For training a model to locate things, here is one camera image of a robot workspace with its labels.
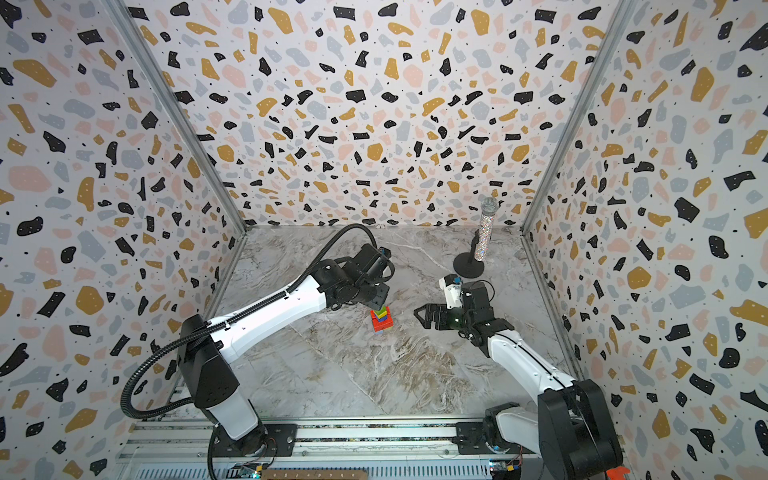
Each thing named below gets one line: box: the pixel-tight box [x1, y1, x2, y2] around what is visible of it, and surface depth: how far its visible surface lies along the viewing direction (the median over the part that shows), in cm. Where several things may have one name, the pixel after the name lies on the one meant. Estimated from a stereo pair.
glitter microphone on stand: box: [453, 196, 500, 279], surface depth 94 cm
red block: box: [370, 310, 393, 332], surface depth 92 cm
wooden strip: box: [262, 469, 369, 480], surface depth 69 cm
